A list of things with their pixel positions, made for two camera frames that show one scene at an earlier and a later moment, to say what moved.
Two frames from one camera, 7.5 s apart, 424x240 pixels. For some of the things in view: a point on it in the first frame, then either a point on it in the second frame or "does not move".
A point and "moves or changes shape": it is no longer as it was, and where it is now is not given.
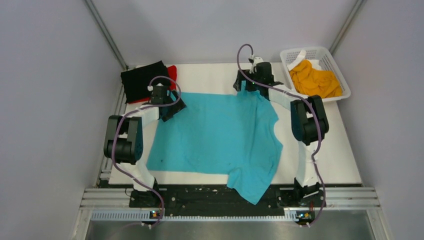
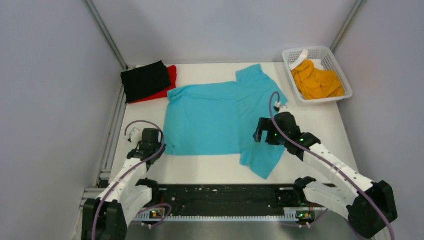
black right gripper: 237,86 to 265,124
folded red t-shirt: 172,73 does not move
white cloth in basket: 300,57 does not move
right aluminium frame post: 360,4 does not move
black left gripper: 176,107 to 159,156
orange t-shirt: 308,80 does not move
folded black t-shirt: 135,82 does not move
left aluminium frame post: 107,35 does not move
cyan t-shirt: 221,134 moves or changes shape
